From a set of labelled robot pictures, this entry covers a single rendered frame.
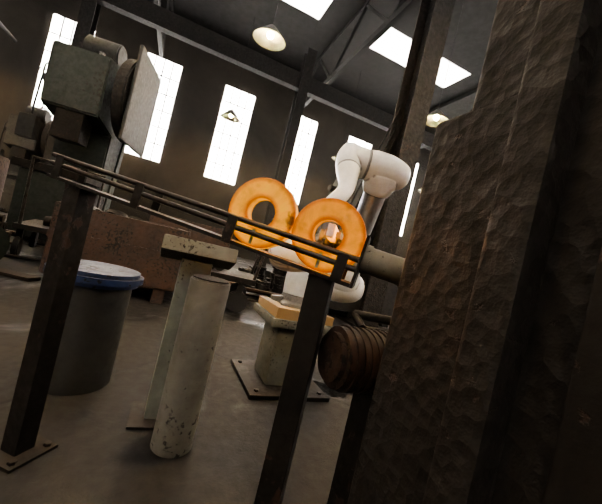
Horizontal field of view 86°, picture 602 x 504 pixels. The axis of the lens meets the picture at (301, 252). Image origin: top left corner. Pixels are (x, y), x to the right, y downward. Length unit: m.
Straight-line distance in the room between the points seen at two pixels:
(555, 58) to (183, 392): 1.02
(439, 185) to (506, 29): 0.18
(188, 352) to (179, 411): 0.17
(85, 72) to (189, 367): 4.96
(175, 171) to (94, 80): 7.30
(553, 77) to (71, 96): 5.44
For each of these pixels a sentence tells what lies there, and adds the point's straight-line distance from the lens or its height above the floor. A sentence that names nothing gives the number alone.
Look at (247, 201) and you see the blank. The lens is 0.72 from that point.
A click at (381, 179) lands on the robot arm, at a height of 1.04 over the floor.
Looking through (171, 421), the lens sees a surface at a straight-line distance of 1.10.
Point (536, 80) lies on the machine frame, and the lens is 0.39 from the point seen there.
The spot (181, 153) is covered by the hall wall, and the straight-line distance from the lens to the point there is 12.61.
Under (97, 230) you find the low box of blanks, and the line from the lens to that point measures 2.79.
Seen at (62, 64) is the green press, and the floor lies 2.33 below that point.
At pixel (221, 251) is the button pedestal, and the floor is 0.60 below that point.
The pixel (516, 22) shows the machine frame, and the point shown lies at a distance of 0.50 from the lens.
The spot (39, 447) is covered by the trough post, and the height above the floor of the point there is 0.01.
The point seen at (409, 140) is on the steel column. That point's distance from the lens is 4.17.
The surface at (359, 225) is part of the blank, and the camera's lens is 0.66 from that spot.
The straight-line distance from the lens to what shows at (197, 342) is 1.00.
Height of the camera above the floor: 0.65
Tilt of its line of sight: level
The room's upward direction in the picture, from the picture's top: 14 degrees clockwise
